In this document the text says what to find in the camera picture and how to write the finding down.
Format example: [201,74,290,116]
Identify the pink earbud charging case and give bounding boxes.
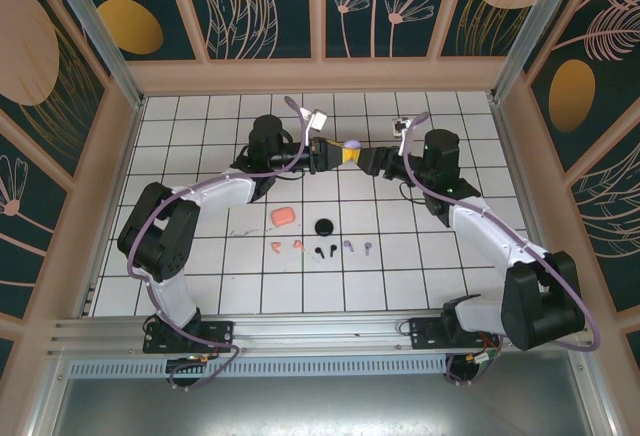
[270,206,297,228]

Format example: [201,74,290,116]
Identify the grey metal panel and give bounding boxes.
[52,375,594,436]

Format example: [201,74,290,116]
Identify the aluminium table edge rail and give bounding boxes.
[488,97,566,313]
[73,97,147,318]

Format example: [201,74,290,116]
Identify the aluminium corner post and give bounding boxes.
[39,0,147,110]
[489,0,587,105]

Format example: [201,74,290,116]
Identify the long aluminium mounting rail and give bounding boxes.
[47,311,599,358]

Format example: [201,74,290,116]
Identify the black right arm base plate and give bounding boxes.
[408,316,501,352]

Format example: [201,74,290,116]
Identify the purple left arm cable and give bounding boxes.
[126,95,321,392]

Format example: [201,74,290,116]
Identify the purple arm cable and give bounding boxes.
[126,95,321,392]
[399,111,601,387]

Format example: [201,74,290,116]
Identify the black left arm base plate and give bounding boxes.
[142,319,236,356]

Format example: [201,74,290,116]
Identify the small wired connector board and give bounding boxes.
[447,345,501,375]
[164,353,224,375]

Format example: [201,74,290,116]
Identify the white slotted cable duct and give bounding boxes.
[66,357,451,380]

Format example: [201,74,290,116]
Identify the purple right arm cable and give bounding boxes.
[399,111,601,387]

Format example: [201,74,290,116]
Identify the aluminium frame upright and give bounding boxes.
[567,350,620,436]
[24,355,71,436]

